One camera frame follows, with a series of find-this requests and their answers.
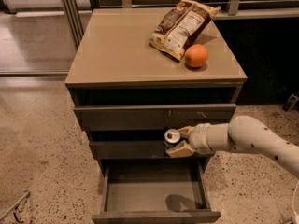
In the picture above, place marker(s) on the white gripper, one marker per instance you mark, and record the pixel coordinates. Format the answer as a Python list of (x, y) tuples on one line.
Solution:
[(198, 138)]

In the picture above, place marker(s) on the blue pepsi can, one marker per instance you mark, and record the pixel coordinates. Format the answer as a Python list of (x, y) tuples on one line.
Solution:
[(171, 138)]

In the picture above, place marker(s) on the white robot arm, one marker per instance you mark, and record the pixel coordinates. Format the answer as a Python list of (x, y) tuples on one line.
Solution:
[(243, 134)]

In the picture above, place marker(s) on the grey top drawer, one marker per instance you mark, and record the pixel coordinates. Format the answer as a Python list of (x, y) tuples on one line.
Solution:
[(150, 117)]

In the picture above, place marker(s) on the grey middle drawer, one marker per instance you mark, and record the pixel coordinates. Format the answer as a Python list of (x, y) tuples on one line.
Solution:
[(148, 149)]

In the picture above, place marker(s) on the grey open bottom drawer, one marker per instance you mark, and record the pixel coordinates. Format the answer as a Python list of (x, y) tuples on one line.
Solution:
[(155, 193)]

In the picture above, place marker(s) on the grey drawer cabinet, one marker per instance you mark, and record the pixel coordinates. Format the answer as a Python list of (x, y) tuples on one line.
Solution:
[(116, 65)]

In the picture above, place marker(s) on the orange fruit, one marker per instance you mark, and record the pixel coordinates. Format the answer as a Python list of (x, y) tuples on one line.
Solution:
[(196, 56)]

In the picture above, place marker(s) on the brown chip bag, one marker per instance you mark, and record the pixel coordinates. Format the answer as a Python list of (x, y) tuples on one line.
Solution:
[(180, 26)]

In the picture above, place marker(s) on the small dark floor device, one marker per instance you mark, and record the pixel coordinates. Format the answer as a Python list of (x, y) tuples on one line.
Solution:
[(293, 99)]

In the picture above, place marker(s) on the metal bar on floor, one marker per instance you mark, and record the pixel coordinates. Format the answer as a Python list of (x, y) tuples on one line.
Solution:
[(15, 209)]

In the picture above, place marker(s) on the metal railing frame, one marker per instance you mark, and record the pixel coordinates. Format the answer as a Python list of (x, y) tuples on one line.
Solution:
[(234, 9)]

